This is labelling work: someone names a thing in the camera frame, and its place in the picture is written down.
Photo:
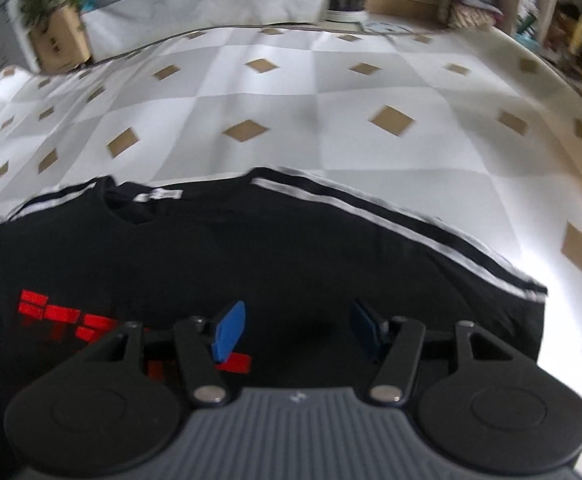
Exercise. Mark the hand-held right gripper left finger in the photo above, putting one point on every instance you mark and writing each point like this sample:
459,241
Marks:
228,330

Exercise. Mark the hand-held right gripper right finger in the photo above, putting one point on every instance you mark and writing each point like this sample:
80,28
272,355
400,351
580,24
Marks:
366,329

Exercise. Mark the black t-shirt red print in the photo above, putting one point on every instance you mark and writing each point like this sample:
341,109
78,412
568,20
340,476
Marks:
271,250

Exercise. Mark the grey white checkered tablecloth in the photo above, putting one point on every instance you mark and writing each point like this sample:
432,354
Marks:
321,100

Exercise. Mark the cabinet with grey patterned cover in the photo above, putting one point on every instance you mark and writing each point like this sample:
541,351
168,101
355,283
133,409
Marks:
211,5

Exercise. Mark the patterned woven bag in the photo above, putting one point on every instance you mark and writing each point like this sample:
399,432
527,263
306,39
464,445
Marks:
471,16

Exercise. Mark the cardboard box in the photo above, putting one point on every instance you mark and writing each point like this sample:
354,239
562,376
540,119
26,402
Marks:
61,42

